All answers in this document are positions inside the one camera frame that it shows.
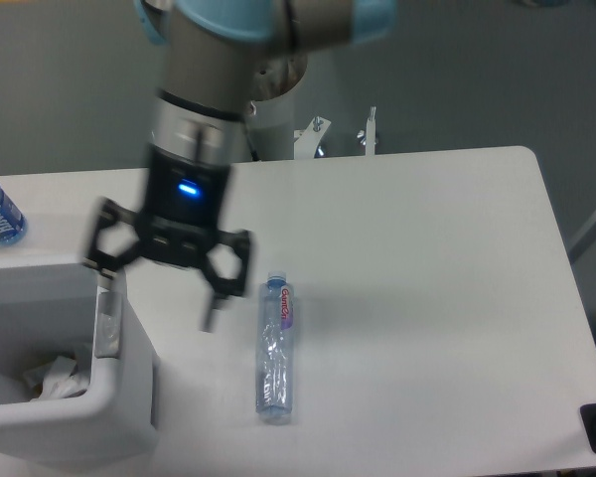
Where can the white trash can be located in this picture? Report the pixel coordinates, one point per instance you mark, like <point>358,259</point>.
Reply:
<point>48,306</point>

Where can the crushed clear plastic bottle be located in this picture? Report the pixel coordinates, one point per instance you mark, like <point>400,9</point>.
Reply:
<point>274,380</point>

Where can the white pedestal base frame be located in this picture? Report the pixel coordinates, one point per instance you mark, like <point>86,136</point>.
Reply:
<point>318,139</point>

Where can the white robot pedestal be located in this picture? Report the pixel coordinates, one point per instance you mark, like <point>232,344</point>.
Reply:
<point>270,121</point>

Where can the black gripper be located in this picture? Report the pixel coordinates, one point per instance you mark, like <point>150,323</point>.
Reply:
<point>177,224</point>

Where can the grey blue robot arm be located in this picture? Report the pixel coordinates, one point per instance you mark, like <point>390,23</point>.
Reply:
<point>214,49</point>

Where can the white green wrapper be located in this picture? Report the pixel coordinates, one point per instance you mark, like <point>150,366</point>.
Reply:
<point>68,376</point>

